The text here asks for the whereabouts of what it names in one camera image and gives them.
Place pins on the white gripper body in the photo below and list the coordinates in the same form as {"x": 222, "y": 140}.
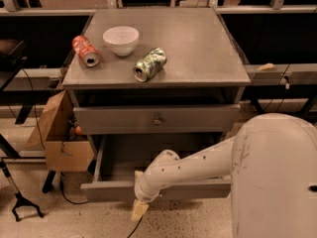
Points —
{"x": 143, "y": 192}

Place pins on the black grabber tool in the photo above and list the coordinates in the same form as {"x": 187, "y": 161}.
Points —
{"x": 20, "y": 199}

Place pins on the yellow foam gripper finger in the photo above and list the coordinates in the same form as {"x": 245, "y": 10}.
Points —
{"x": 139, "y": 209}

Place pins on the small foam piece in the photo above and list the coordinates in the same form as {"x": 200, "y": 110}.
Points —
{"x": 266, "y": 66}

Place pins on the orange soda can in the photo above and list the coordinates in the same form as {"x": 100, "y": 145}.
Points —
{"x": 87, "y": 54}

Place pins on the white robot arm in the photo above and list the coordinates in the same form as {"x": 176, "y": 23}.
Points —
{"x": 272, "y": 163}

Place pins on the grey drawer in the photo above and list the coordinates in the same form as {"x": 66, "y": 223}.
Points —
{"x": 156, "y": 119}
{"x": 120, "y": 156}

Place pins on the green soda can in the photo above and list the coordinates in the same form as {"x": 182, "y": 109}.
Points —
{"x": 149, "y": 65}

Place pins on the grey top drawer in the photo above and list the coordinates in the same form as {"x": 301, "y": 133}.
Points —
{"x": 156, "y": 119}

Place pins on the white ceramic bowl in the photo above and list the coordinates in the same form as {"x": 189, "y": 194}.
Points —
{"x": 121, "y": 40}

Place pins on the cardboard box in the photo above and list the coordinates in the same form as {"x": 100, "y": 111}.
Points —
{"x": 52, "y": 134}

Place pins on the grey drawer cabinet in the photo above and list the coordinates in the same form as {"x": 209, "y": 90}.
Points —
{"x": 202, "y": 68}

